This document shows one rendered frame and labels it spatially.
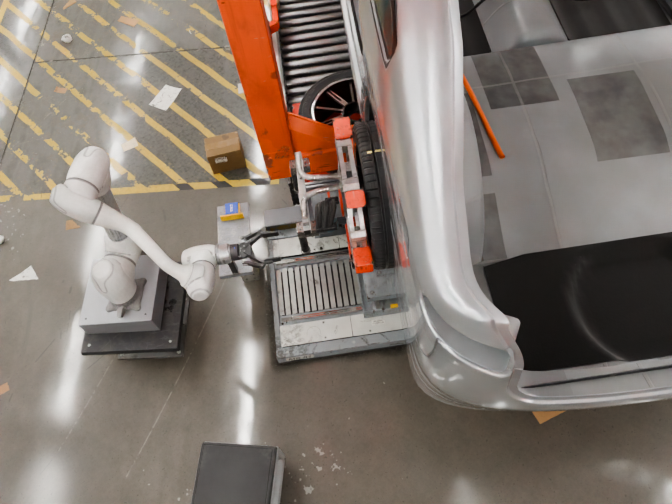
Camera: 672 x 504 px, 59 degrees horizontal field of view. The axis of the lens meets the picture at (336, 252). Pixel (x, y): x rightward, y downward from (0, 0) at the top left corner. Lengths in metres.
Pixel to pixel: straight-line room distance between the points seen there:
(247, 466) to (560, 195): 1.77
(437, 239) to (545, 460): 1.79
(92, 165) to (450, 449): 2.09
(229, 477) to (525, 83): 2.19
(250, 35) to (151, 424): 2.00
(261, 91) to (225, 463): 1.65
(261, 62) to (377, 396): 1.73
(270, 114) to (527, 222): 1.24
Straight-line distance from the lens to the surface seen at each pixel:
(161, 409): 3.38
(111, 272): 2.98
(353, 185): 2.41
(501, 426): 3.19
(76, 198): 2.54
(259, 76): 2.69
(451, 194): 1.66
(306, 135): 3.01
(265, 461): 2.81
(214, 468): 2.86
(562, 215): 2.62
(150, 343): 3.19
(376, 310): 3.17
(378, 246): 2.44
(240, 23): 2.51
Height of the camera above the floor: 3.06
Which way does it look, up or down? 60 degrees down
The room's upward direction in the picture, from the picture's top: 9 degrees counter-clockwise
